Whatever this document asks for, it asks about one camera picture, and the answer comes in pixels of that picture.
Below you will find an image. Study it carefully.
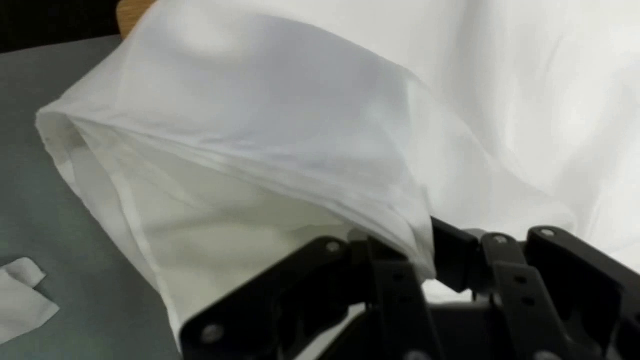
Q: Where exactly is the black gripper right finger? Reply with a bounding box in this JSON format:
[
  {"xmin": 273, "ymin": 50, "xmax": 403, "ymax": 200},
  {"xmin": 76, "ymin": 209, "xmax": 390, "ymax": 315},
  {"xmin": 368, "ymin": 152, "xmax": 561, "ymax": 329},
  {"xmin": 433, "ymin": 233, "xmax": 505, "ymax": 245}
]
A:
[{"xmin": 430, "ymin": 216, "xmax": 640, "ymax": 360}]

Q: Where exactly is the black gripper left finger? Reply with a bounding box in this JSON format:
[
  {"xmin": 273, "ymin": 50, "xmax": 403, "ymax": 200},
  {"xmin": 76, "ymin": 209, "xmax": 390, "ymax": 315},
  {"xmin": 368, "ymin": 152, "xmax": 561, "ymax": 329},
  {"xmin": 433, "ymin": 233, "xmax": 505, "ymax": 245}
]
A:
[{"xmin": 179, "ymin": 237, "xmax": 442, "ymax": 360}]

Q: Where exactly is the white cloth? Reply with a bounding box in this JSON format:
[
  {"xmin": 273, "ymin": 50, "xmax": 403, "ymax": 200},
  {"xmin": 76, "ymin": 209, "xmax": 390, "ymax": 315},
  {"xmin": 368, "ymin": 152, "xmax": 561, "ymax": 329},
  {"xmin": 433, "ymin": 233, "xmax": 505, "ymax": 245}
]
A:
[{"xmin": 35, "ymin": 0, "xmax": 640, "ymax": 350}]

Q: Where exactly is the teal upholstered chair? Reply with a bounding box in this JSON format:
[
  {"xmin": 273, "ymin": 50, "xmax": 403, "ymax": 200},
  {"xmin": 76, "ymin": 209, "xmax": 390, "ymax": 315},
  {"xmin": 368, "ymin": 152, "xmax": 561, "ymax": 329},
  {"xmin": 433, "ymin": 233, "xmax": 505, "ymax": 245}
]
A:
[{"xmin": 0, "ymin": 36, "xmax": 184, "ymax": 360}]

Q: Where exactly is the white tissue piece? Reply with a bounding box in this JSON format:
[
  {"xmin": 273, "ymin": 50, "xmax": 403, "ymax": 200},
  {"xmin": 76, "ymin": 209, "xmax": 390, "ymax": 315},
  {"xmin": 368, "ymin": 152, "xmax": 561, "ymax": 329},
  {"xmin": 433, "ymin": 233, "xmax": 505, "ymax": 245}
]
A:
[{"xmin": 0, "ymin": 256, "xmax": 63, "ymax": 347}]

